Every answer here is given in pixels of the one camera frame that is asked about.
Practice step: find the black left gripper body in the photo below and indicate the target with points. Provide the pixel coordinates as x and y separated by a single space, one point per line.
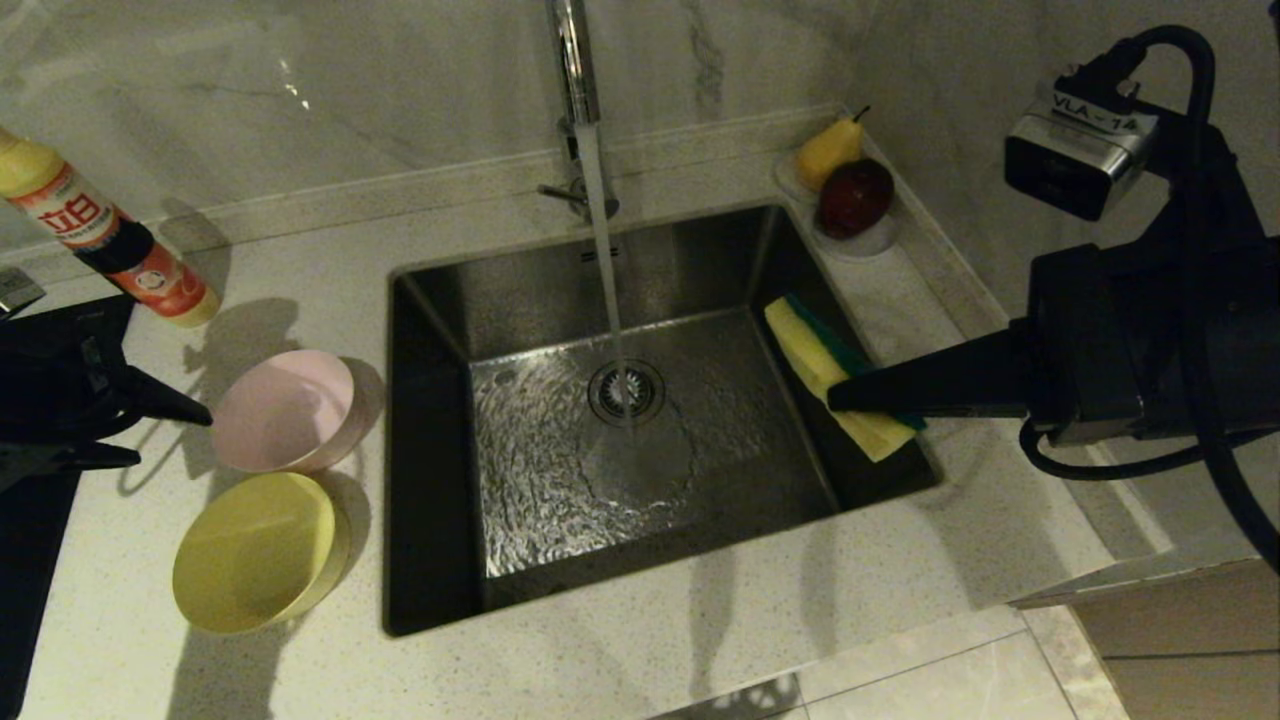
50 390

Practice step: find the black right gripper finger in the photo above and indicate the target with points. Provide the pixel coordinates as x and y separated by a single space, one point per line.
950 402
960 365

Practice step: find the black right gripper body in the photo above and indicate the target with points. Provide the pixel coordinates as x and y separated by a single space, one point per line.
1085 345

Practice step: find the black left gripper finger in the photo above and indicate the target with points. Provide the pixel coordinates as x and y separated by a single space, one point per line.
90 458
165 400

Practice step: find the pink plastic bowl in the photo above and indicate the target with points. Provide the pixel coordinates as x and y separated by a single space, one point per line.
285 410

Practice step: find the green and yellow sponge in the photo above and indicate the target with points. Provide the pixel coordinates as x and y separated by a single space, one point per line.
815 350

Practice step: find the orange dish soap bottle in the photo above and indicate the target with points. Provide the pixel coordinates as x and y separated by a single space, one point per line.
100 230

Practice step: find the yellow plastic bowl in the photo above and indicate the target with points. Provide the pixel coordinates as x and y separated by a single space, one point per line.
250 555

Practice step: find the chrome faucet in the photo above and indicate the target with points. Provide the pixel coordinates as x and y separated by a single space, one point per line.
573 60

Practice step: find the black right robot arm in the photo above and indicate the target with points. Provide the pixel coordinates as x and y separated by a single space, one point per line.
1215 330

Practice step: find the stainless steel sink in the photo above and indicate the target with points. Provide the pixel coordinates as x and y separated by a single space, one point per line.
700 470

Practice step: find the round metal sink drain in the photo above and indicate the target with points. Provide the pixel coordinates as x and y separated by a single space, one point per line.
626 392

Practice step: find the black induction cooktop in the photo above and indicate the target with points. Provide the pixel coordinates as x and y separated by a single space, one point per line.
30 600

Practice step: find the small white dish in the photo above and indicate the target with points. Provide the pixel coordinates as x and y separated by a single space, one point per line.
860 245

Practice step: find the dark red apple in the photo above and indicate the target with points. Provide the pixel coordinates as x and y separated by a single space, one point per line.
853 198

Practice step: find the yellow pear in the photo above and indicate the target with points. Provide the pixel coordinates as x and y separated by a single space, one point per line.
825 155

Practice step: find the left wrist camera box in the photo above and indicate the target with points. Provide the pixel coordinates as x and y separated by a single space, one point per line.
15 290

